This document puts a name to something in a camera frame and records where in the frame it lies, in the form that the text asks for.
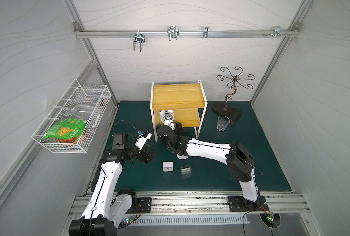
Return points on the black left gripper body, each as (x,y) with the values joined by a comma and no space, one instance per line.
(147,155)

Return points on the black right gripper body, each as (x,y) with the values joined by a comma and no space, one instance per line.
(163,131)

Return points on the white twin-bell alarm clock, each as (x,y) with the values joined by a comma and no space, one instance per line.
(166,114)

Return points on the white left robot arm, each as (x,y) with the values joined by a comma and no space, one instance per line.
(104,213)

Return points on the white cube alarm clock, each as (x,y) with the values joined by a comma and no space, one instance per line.
(168,166)

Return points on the yellow wooden two-tier shelf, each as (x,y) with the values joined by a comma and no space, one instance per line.
(187,100)

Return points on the clear drinking glass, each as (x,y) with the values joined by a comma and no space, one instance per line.
(222,123)

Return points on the dark metal jewelry stand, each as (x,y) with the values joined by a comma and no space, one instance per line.
(224,109)

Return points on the clear wine glass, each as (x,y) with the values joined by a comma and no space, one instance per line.
(81,111)

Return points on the green snack bag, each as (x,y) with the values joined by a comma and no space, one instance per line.
(68,129)

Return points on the metal double hook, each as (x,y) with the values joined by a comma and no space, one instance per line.
(173,33)
(139,39)

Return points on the small metal hook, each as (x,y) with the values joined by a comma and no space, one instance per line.
(205,32)

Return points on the round black fan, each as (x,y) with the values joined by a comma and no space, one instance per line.
(271,220)

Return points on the right metal hook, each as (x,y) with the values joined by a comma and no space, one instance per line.
(277,33)

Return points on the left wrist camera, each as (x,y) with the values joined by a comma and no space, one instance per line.
(142,138)

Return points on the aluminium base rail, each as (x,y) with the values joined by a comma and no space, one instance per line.
(216,202)

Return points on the white wire basket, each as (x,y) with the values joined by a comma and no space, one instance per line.
(93,95)

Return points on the aluminium top rail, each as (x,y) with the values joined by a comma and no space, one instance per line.
(130,34)

